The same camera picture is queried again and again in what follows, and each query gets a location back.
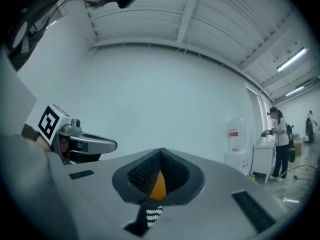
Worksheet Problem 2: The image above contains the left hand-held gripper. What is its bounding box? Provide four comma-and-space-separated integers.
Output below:
37, 103, 118, 166

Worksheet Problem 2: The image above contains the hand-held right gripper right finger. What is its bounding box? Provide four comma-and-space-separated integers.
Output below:
144, 147, 289, 240

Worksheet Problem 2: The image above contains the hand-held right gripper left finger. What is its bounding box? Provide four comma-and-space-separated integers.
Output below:
47, 147, 161, 240

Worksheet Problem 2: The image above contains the person's left forearm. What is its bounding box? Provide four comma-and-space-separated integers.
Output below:
21, 123, 53, 153

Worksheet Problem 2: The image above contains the white water dispenser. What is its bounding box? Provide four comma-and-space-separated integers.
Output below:
224, 149, 251, 177

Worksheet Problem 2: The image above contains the white cabinet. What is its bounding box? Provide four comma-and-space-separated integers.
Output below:
249, 140, 278, 184

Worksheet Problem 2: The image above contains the clear water bottle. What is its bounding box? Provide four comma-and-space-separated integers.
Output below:
227, 118, 247, 152

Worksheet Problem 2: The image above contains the cardboard box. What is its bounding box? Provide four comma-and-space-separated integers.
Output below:
293, 133, 304, 157

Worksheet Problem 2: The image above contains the fluorescent tube light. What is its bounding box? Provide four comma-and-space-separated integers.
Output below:
284, 85, 306, 98
276, 47, 309, 73

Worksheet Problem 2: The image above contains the person's olive sweatshirt torso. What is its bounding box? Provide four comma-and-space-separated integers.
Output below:
0, 0, 70, 72

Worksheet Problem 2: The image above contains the gold wire round table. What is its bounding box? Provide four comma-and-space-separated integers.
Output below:
271, 164, 319, 205

